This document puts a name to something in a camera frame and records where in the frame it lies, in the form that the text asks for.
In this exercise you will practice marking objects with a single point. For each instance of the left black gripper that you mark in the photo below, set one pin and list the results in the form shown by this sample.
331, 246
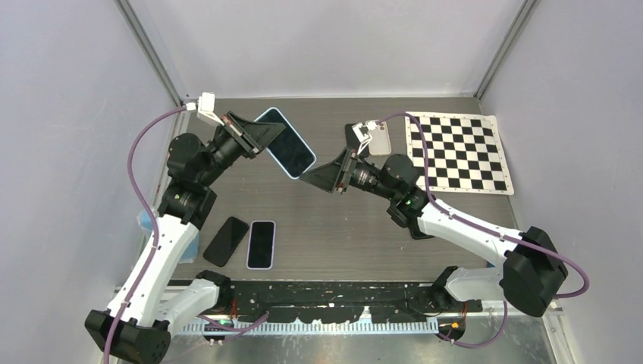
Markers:
252, 137

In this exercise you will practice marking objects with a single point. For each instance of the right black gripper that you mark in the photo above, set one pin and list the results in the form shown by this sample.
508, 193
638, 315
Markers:
327, 177

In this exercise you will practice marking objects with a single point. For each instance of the phone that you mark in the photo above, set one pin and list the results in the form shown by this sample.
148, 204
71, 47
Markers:
291, 152
418, 235
260, 253

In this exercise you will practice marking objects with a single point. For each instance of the black smartphone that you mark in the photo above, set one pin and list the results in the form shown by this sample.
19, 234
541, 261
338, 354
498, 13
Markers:
353, 142

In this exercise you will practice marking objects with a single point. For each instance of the beige phone case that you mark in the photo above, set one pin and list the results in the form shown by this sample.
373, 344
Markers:
380, 145

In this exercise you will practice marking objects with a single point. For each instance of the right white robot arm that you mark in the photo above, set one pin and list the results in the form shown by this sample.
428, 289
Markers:
524, 269

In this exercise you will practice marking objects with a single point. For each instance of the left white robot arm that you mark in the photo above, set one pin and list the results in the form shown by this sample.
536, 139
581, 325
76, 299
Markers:
137, 325

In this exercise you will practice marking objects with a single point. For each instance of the phone in black case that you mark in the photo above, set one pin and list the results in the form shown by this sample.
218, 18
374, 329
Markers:
418, 235

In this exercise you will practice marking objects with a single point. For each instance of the black phone bare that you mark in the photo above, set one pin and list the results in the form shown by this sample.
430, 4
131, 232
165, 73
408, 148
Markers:
226, 241

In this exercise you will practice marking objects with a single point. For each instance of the checkerboard calibration mat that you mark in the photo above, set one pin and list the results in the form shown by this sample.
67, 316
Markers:
458, 153

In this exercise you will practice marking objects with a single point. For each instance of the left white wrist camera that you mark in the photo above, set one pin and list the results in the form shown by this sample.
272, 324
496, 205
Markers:
204, 107

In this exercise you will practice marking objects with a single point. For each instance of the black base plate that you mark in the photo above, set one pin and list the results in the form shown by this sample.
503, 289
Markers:
334, 302

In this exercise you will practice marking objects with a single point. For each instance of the aluminium front rail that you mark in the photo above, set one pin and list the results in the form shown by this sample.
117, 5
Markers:
321, 327

